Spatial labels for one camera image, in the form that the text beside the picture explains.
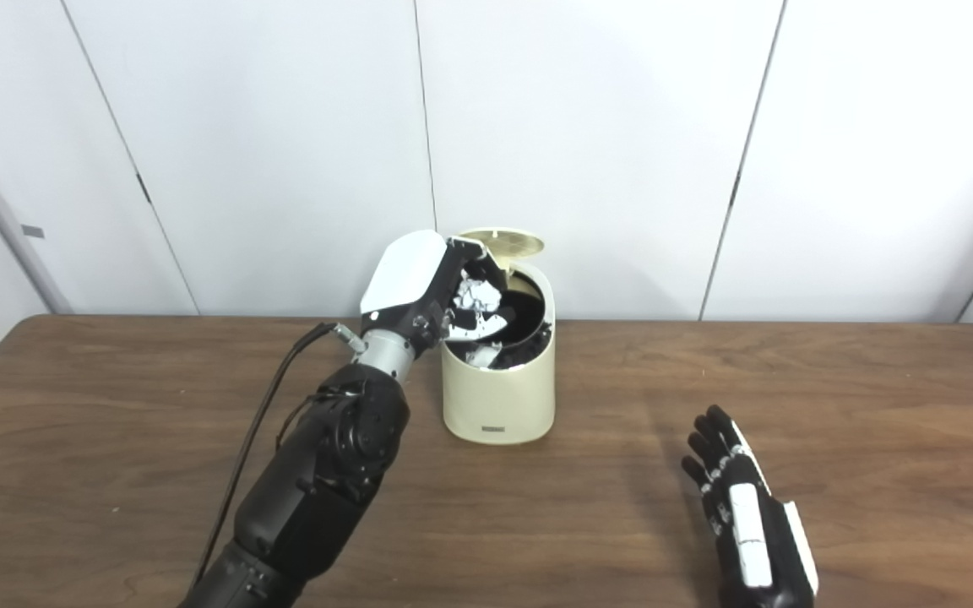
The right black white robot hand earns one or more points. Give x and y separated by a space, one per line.
752 532

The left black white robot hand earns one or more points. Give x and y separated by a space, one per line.
406 279

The white paper ball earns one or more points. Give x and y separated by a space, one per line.
478 295

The round cream bin lid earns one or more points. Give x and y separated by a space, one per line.
516 243

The black bin liner bag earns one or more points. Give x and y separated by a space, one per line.
529 338

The cream-colored cylindrical bin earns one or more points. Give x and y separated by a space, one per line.
499 397

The small grey wall label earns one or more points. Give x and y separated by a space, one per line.
33 231

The grey wall post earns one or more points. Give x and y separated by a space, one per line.
5 219

